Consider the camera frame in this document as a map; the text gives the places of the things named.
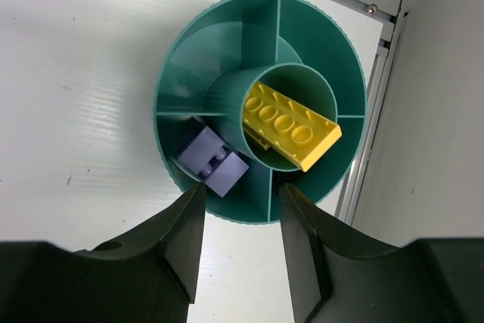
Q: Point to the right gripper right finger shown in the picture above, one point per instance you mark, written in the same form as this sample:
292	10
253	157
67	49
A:
338	274

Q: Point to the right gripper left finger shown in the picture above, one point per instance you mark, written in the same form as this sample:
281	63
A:
147	274

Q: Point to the small purple lego brick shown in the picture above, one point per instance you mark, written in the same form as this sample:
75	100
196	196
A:
226	174

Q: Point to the yellow lego brick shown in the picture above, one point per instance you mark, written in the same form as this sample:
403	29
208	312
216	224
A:
256	138
297	133

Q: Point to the teal divided round container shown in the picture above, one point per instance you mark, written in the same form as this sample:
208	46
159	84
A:
288	45

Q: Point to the aluminium frame rail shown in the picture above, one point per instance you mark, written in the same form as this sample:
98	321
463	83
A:
390	13

